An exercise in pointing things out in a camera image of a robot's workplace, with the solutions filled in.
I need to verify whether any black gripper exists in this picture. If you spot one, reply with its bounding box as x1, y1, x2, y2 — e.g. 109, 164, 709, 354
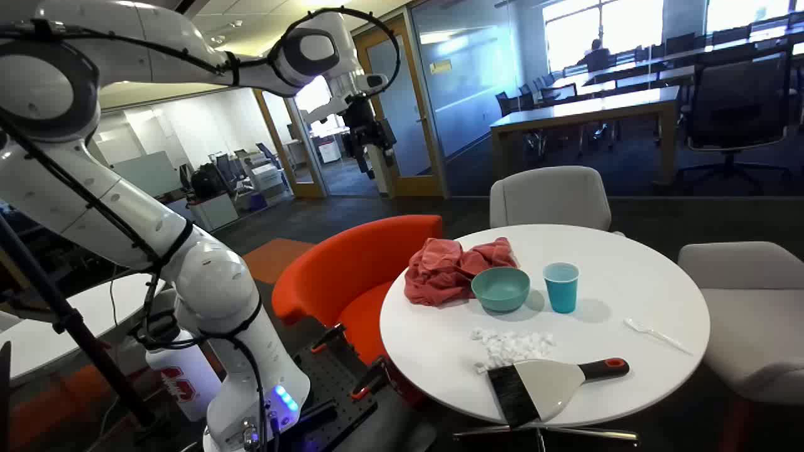
341, 92, 390, 156

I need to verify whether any white brush with black bristles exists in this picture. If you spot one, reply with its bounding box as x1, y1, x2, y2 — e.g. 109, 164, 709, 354
484, 356, 632, 433

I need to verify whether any wood framed glass door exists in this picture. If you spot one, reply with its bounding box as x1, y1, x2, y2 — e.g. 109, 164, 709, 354
348, 10, 447, 202

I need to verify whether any orange tub chair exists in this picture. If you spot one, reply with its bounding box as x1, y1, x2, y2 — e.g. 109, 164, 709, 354
268, 214, 447, 372

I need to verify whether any red crumpled cloth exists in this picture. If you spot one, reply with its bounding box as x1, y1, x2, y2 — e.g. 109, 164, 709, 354
402, 237, 520, 308

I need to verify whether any white upholstered chair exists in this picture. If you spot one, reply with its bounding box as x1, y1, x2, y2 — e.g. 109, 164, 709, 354
488, 164, 614, 234
675, 238, 804, 409

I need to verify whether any teal plastic bowl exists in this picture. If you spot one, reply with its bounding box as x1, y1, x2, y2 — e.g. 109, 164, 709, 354
470, 263, 533, 316

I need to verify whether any long wooden table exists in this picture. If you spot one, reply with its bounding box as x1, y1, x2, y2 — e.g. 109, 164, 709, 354
488, 84, 682, 185

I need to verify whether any pale glass board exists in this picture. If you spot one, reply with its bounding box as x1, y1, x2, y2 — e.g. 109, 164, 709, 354
109, 150, 182, 202

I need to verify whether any seated person silhouette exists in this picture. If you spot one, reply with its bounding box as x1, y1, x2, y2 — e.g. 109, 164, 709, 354
579, 36, 617, 76

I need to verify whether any blue plastic cup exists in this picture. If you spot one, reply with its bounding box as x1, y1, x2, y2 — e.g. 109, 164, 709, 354
542, 261, 579, 316

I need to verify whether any white jug with red print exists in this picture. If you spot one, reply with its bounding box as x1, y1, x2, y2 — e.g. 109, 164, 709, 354
143, 328, 222, 424

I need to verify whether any black tripod pole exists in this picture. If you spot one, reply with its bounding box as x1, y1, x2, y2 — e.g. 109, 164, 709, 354
0, 210, 158, 429

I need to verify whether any white plastic spoon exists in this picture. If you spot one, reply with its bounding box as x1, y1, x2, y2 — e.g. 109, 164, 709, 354
623, 315, 697, 359

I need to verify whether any black office chair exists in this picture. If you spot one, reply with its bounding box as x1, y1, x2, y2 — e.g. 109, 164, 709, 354
675, 40, 799, 195

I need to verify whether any chrome table base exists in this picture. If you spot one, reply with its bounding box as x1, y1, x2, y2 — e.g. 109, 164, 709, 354
450, 424, 641, 445

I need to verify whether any orange handled clamp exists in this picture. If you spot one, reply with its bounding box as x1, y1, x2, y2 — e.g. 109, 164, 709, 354
305, 323, 346, 356
348, 364, 391, 406

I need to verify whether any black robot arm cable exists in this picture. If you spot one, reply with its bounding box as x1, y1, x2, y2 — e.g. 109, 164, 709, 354
0, 4, 402, 452

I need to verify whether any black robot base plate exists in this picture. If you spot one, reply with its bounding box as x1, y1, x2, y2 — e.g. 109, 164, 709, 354
273, 359, 437, 452

